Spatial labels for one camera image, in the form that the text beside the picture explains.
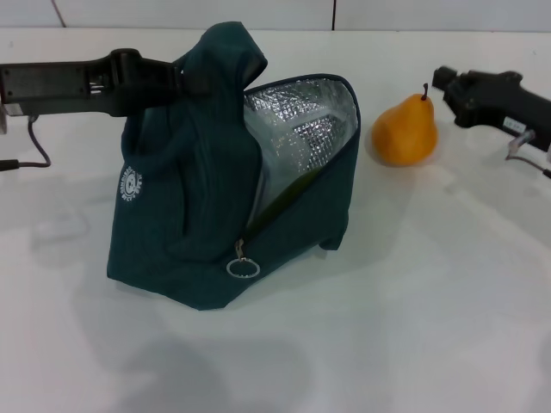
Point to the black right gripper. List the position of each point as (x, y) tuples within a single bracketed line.
[(495, 99)]

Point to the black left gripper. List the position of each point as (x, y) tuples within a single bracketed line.
[(51, 84)]

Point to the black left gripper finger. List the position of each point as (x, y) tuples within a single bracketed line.
[(196, 84)]

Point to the yellow orange pear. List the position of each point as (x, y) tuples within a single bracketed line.
[(404, 129)]

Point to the dark teal insulated lunch bag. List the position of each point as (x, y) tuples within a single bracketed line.
[(172, 215)]

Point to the green cucumber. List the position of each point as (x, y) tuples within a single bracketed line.
[(284, 198)]

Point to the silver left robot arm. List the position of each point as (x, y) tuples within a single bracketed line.
[(13, 112)]

